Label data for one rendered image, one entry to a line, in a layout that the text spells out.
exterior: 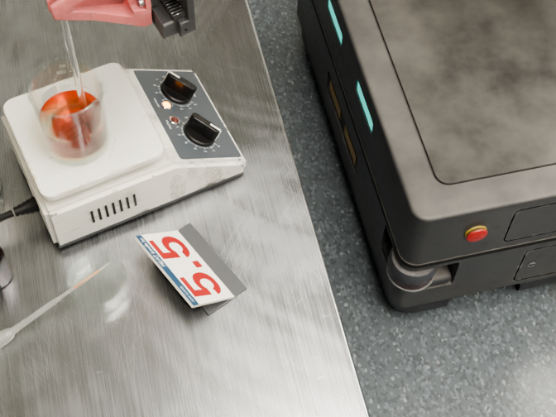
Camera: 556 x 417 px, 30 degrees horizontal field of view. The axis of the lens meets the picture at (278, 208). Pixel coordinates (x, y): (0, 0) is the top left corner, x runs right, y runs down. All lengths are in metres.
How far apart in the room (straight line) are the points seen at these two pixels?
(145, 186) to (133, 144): 0.04
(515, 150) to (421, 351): 0.41
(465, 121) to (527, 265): 0.28
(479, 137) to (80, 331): 0.79
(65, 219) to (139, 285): 0.09
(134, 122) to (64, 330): 0.20
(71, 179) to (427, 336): 0.98
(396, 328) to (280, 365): 0.87
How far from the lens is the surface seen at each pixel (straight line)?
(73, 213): 0.96
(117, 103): 0.99
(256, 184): 1.03
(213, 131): 0.99
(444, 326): 1.81
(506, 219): 1.56
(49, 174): 0.95
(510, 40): 1.69
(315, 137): 1.98
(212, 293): 0.95
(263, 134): 1.06
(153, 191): 0.98
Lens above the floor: 1.62
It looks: 59 degrees down
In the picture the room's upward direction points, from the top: 2 degrees clockwise
